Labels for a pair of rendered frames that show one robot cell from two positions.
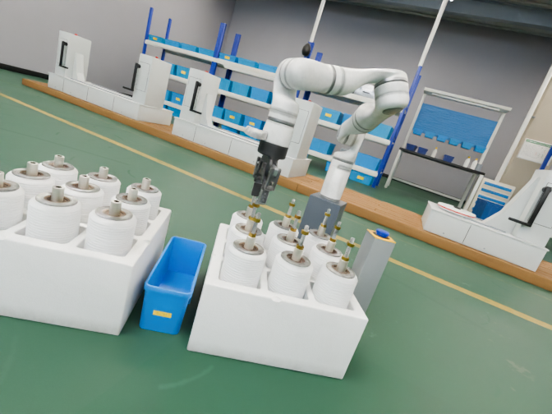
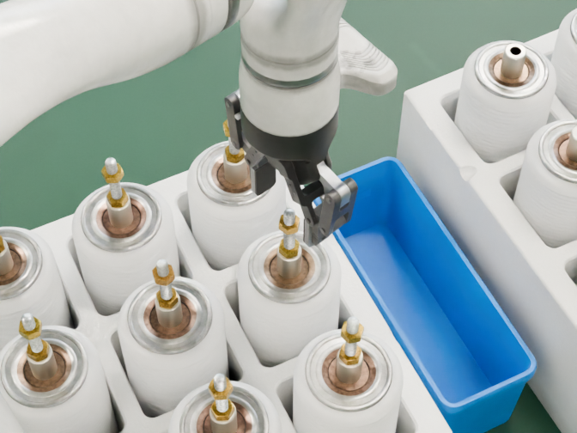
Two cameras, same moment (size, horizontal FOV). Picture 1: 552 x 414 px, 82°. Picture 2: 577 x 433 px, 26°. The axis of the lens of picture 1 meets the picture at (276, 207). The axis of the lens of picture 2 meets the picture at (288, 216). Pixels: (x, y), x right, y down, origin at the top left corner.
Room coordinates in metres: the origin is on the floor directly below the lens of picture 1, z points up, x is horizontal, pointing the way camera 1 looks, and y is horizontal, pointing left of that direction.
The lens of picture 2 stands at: (1.40, -0.12, 1.22)
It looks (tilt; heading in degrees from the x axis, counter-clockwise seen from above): 56 degrees down; 164
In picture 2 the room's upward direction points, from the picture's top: straight up
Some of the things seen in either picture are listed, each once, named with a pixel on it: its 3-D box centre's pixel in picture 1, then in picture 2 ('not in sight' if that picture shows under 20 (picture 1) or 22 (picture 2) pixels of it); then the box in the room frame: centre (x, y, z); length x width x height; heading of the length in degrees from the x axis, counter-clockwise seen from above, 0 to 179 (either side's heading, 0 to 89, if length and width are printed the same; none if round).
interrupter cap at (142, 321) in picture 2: (289, 240); (170, 316); (0.83, -0.06, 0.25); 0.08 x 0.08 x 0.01
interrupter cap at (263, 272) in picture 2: (248, 229); (289, 267); (0.81, 0.05, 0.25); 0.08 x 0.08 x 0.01
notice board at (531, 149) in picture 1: (536, 151); not in sight; (5.92, -4.04, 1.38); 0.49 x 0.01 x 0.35; 70
